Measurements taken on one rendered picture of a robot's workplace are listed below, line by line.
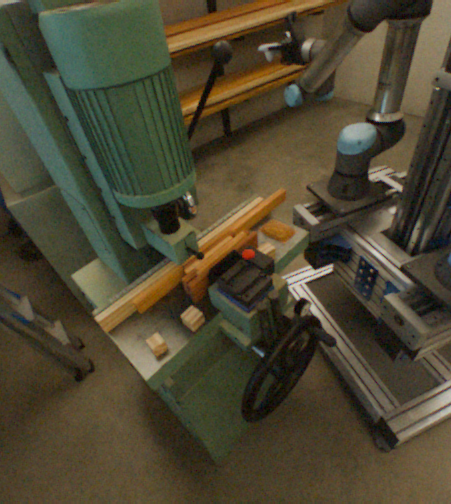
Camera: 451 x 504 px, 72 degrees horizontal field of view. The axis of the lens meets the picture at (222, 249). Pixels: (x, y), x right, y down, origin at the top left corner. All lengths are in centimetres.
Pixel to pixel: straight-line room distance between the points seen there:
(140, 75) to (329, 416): 148
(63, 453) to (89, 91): 159
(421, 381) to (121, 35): 147
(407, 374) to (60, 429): 158
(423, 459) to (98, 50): 166
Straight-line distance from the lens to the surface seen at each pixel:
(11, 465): 196
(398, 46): 119
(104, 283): 111
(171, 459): 163
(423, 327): 97
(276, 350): 66
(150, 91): 55
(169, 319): 80
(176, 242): 72
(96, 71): 53
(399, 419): 144
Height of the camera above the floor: 154
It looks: 44 degrees down
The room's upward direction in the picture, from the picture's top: 11 degrees counter-clockwise
